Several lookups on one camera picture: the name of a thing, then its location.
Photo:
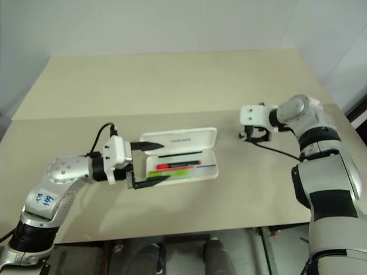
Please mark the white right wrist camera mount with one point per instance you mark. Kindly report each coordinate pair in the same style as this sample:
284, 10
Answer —
255, 114

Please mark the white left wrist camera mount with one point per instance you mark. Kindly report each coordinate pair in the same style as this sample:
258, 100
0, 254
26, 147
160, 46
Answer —
116, 151

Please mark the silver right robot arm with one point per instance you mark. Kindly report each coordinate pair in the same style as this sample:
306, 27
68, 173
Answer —
324, 177

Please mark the grey metal frame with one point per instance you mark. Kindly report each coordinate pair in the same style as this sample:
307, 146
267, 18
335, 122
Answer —
286, 249

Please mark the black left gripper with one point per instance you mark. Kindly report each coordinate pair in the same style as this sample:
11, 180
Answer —
129, 174

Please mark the green highlighter pen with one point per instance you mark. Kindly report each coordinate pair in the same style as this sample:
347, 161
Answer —
177, 173

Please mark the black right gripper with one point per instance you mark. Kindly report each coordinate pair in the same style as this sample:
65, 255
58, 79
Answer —
250, 134

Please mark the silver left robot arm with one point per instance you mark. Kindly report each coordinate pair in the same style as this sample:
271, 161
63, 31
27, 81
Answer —
63, 172

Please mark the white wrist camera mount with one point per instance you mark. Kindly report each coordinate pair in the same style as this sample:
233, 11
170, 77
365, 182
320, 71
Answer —
255, 114
116, 151

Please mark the dark furniture edge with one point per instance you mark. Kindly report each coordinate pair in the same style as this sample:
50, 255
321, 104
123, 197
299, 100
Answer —
358, 114

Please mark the white open pencil case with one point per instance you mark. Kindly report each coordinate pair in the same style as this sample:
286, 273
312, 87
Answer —
177, 137

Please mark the red and black marker pen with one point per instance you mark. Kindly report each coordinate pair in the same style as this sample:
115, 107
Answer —
163, 166

